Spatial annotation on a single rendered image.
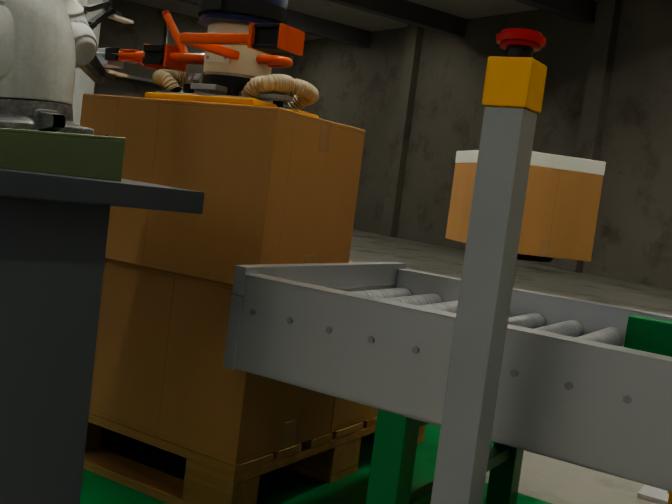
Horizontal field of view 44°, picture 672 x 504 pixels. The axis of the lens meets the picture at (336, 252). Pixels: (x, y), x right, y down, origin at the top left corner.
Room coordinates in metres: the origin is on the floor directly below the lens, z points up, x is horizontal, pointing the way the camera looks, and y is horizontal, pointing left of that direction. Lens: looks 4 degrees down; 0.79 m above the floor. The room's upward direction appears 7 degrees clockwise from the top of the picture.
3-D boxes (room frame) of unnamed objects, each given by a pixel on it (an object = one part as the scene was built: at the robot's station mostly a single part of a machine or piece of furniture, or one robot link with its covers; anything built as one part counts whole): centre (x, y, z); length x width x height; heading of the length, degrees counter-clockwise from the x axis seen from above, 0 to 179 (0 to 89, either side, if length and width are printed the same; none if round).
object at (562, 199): (3.54, -0.75, 0.82); 0.60 x 0.40 x 0.40; 13
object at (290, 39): (1.75, 0.18, 1.08); 0.09 x 0.08 x 0.05; 150
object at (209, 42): (2.12, 0.54, 1.08); 0.93 x 0.30 x 0.04; 60
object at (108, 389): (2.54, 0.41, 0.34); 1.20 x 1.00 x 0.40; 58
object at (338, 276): (1.93, 0.00, 0.58); 0.70 x 0.03 x 0.06; 148
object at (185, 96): (2.05, 0.35, 0.97); 0.34 x 0.10 x 0.05; 60
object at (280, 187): (2.12, 0.32, 0.74); 0.60 x 0.40 x 0.40; 60
